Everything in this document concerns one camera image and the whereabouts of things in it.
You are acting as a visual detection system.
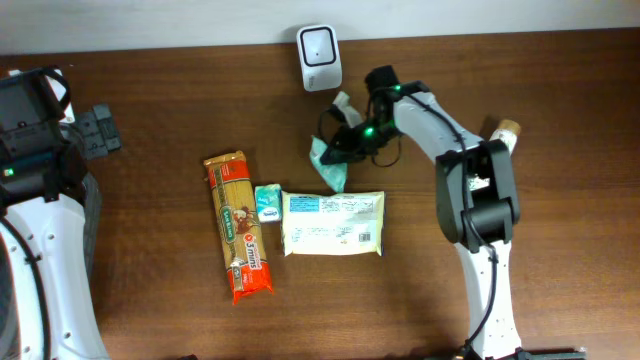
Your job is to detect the teal wet wipes pack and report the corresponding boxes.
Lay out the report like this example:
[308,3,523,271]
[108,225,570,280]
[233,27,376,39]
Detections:
[309,136,347,193]

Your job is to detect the pale yellow snack package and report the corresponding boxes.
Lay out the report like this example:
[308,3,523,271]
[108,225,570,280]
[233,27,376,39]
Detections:
[281,191,385,256]

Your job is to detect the small teal tissue pack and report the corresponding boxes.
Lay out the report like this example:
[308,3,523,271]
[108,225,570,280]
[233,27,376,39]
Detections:
[254,184,282,223]

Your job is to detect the orange spaghetti package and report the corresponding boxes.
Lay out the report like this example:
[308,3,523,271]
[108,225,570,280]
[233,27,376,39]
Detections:
[203,151,273,303]

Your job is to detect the white cream tube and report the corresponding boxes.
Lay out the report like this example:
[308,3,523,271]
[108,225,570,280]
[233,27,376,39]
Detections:
[489,119,522,155]

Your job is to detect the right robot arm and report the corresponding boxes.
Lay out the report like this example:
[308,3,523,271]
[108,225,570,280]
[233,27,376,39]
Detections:
[320,65,526,359]

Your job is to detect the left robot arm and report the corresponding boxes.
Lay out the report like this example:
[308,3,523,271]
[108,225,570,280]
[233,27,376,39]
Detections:
[1,66,122,359]

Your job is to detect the white barcode scanner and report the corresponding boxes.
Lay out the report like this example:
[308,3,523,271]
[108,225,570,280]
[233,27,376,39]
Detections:
[296,24,343,92]

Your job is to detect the grey plastic mesh basket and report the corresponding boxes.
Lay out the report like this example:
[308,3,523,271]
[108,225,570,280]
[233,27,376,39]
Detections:
[83,173,103,279]

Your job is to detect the black camera cable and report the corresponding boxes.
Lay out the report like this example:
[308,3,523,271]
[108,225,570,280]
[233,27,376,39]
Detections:
[317,87,501,351]

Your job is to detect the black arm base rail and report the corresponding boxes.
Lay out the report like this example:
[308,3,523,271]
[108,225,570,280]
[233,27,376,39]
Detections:
[514,350,588,360]

